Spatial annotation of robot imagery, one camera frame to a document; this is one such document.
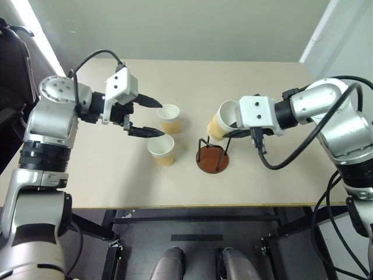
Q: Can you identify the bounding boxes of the ribbed tan paper cup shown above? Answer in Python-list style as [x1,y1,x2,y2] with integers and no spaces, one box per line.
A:
[147,135,176,168]
[206,100,241,143]
[156,104,182,135]

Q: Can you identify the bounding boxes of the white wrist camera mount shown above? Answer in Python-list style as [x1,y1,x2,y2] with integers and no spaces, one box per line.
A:
[102,67,139,125]
[234,95,285,137]

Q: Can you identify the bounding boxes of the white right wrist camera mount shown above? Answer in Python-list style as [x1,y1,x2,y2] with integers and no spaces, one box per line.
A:
[234,95,285,137]

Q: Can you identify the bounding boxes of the wire cup holder brown base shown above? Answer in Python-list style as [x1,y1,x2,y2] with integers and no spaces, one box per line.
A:
[195,134,234,174]

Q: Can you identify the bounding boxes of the black chair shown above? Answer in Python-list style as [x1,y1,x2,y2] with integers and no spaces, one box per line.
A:
[0,18,41,175]

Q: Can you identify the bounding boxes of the black metal table frame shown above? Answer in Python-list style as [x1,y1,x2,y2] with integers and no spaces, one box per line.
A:
[71,205,341,280]

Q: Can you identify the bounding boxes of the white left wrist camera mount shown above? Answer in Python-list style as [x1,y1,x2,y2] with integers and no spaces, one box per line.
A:
[102,67,139,125]

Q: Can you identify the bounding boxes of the black floor tape strip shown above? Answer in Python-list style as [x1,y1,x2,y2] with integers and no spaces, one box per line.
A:
[170,233,224,243]

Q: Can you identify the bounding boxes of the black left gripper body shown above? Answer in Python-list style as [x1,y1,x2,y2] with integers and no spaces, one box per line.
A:
[109,100,136,132]

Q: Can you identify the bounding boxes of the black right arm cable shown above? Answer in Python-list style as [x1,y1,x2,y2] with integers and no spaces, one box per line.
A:
[250,75,373,171]

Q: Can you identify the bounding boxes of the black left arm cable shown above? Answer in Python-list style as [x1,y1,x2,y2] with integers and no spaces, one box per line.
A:
[68,49,126,115]

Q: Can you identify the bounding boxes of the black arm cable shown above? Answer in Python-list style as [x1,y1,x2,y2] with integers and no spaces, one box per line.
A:
[68,49,126,115]
[250,75,373,171]

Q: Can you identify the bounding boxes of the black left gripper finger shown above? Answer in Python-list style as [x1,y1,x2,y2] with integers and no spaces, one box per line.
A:
[133,93,163,109]
[127,125,166,139]

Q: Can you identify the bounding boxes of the black robot body cable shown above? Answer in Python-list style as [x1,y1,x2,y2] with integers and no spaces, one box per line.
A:
[309,170,373,278]

